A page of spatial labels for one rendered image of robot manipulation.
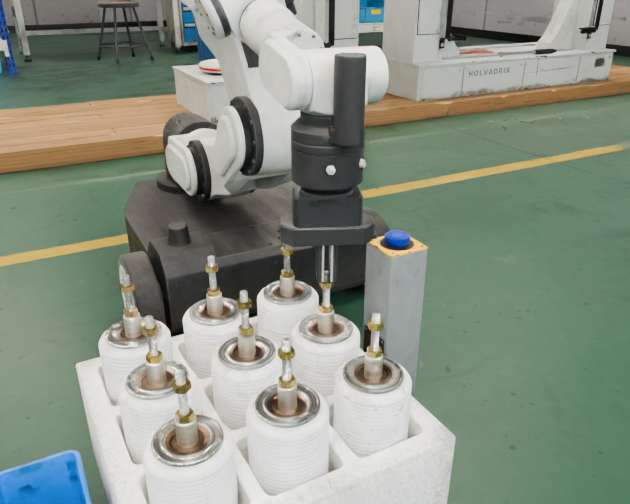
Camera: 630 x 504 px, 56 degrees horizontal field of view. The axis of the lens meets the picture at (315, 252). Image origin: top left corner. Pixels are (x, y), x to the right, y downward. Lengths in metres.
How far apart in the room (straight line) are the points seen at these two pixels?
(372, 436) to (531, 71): 3.24
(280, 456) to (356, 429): 0.11
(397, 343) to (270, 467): 0.37
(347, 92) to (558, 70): 3.37
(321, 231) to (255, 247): 0.50
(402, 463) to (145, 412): 0.31
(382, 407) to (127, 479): 0.30
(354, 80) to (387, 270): 0.36
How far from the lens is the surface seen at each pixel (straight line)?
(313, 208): 0.72
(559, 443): 1.10
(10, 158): 2.58
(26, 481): 0.91
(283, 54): 0.68
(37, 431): 1.14
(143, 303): 1.15
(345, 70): 0.64
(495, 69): 3.61
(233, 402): 0.78
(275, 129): 1.04
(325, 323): 0.81
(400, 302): 0.95
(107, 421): 0.83
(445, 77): 3.38
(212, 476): 0.65
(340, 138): 0.66
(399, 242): 0.92
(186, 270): 1.17
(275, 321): 0.90
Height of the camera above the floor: 0.70
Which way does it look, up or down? 25 degrees down
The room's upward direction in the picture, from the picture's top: straight up
